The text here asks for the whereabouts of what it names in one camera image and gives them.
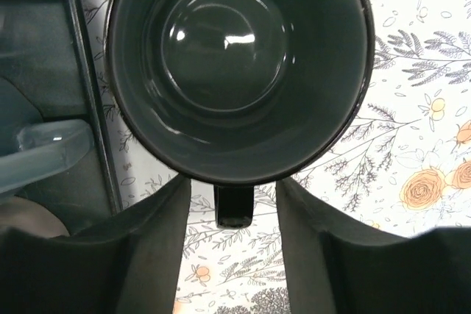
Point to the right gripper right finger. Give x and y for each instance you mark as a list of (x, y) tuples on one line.
[(336, 264)]

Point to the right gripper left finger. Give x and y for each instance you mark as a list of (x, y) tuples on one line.
[(128, 263)]

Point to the dark grey mug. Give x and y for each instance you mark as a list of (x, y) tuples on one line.
[(238, 93)]

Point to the grey-blue faceted mug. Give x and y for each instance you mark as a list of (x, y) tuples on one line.
[(44, 150)]

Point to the floral table mat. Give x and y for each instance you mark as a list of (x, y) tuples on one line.
[(402, 166)]

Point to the black rectangular tray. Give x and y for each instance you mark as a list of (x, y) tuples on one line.
[(46, 55)]

